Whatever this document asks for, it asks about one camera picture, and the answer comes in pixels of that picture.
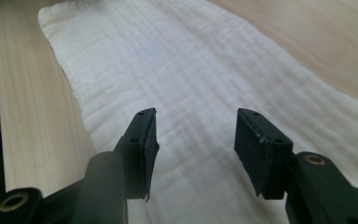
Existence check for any cream muslin cloth with label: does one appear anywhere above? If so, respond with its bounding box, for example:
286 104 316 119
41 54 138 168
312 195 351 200
37 0 358 224

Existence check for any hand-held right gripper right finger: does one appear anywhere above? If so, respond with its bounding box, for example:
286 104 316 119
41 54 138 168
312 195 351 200
233 107 295 201

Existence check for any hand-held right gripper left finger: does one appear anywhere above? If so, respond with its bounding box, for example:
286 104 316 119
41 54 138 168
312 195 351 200
114 107 160 203

